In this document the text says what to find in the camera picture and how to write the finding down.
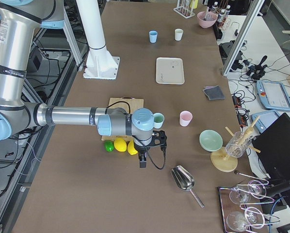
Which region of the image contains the white wire cup rack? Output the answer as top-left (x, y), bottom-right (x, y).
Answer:
top-left (173, 0), bottom-right (195, 19)

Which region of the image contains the mint green bowl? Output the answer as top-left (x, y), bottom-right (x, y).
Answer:
top-left (199, 130), bottom-right (223, 152)

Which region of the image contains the pink cup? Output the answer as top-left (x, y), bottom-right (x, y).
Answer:
top-left (179, 111), bottom-right (193, 127)

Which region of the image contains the cream white cup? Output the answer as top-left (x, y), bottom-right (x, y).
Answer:
top-left (174, 29), bottom-right (183, 41)

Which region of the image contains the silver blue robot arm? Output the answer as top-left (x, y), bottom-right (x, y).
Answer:
top-left (0, 0), bottom-right (167, 168)

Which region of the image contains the green lime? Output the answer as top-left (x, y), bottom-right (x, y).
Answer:
top-left (104, 141), bottom-right (114, 152)

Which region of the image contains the cream plastic tray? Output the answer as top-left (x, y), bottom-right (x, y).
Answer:
top-left (156, 57), bottom-right (185, 85)

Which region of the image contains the aluminium frame post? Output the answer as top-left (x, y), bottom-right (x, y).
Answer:
top-left (222, 0), bottom-right (264, 77)

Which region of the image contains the clear glass mug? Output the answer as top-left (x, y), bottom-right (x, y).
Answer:
top-left (226, 132), bottom-right (252, 158)

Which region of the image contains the mint green cup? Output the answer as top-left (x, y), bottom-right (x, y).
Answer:
top-left (153, 113), bottom-right (164, 129)

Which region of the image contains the wooden mug tree stand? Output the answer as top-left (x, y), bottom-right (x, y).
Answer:
top-left (210, 116), bottom-right (261, 172)

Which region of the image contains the yellow cup on rack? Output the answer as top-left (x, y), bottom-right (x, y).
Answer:
top-left (190, 0), bottom-right (198, 9)

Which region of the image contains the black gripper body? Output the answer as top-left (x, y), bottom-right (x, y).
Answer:
top-left (151, 130), bottom-right (167, 147)

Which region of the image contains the yellow lemon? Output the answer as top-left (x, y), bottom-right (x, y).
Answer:
top-left (127, 140), bottom-right (138, 155)
top-left (113, 138), bottom-right (127, 152)

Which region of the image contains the wooden cutting board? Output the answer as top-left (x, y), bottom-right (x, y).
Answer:
top-left (101, 98), bottom-right (144, 142)

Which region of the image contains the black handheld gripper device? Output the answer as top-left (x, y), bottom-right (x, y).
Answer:
top-left (246, 55), bottom-right (267, 80)

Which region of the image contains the steel muddler in bowl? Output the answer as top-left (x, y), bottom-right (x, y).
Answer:
top-left (203, 7), bottom-right (209, 21)

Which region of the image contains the pink bowl with ice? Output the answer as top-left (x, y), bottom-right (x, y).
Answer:
top-left (197, 12), bottom-right (218, 28)

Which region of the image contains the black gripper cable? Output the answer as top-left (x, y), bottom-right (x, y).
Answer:
top-left (132, 135), bottom-right (166, 170)

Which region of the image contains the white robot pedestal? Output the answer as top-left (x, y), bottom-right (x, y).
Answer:
top-left (77, 0), bottom-right (120, 80)

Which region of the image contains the folded grey cloth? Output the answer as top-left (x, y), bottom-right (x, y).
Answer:
top-left (203, 85), bottom-right (225, 101)

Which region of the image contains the blue teach pendant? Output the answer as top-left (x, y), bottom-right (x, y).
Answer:
top-left (251, 110), bottom-right (280, 133)
top-left (256, 80), bottom-right (290, 112)

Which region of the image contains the wire wine glass rack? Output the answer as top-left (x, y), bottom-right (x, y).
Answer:
top-left (218, 180), bottom-right (280, 233)

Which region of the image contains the steel ice scoop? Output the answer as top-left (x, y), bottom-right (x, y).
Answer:
top-left (171, 165), bottom-right (205, 208)

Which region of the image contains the blue cup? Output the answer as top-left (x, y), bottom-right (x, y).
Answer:
top-left (149, 31), bottom-right (158, 43)

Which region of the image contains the black laptop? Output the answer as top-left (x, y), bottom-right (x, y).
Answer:
top-left (252, 113), bottom-right (290, 180)

